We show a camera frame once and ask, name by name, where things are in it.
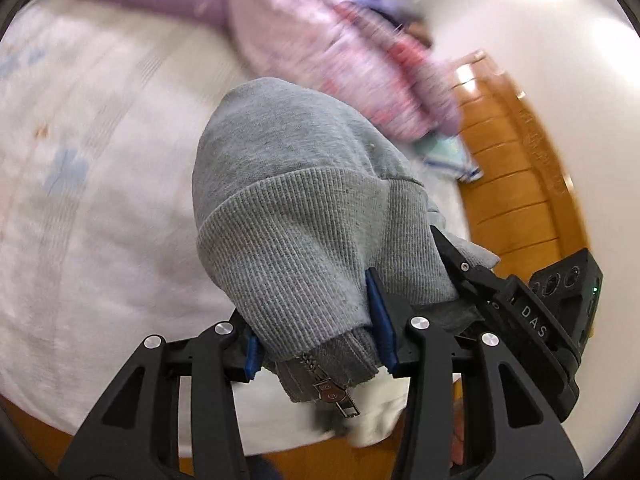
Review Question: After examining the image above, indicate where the wooden bed headboard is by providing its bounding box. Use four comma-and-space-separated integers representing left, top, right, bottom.
447, 50, 591, 273

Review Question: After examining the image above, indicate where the floral bed sheet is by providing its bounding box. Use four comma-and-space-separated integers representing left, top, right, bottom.
0, 0, 473, 461

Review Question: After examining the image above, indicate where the teal pillow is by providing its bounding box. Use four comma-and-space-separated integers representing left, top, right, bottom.
410, 132, 483, 183

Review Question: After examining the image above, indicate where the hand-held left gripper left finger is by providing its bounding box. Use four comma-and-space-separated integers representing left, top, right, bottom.
57, 310, 261, 480

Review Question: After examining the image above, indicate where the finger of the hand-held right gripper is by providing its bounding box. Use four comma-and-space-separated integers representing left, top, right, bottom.
430, 225, 506, 321

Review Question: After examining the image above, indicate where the purple floral quilt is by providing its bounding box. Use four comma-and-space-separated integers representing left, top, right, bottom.
50, 0, 463, 143

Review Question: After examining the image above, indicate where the grey zip hoodie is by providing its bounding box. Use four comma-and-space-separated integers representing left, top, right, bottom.
192, 77, 501, 418

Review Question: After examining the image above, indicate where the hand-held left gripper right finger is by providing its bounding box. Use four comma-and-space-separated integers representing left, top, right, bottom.
365, 267, 583, 480

